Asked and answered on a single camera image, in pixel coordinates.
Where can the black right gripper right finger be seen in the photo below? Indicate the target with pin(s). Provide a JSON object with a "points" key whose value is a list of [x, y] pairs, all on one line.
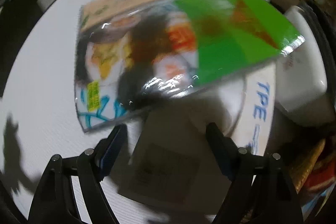
{"points": [[260, 186]]}

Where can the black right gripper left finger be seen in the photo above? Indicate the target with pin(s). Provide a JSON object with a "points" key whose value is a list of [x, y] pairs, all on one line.
{"points": [[54, 199]]}

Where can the green sushi seaweed packet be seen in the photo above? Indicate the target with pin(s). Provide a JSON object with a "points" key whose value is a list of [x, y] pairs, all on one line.
{"points": [[134, 54]]}

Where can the wicker basket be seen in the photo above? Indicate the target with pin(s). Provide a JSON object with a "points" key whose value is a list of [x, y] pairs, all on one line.
{"points": [[305, 164]]}

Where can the white striped table mat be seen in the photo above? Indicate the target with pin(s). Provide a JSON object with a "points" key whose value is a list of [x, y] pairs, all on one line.
{"points": [[38, 116]]}

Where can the white plastic container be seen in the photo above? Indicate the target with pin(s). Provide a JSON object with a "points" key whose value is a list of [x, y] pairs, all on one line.
{"points": [[301, 83]]}

